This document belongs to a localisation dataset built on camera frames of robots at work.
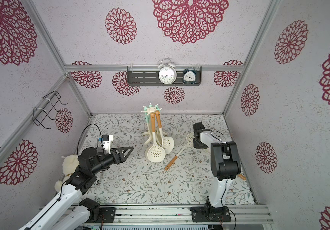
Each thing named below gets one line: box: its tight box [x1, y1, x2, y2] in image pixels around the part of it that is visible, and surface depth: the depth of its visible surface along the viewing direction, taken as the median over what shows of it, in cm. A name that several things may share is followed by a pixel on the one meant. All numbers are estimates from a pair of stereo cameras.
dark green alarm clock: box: [183, 67, 197, 86], surface depth 92 cm
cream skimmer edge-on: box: [146, 112, 166, 163], surface depth 85 cm
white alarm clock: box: [157, 58, 177, 85], surface depth 89 cm
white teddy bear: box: [54, 154, 80, 192], surface depth 85 cm
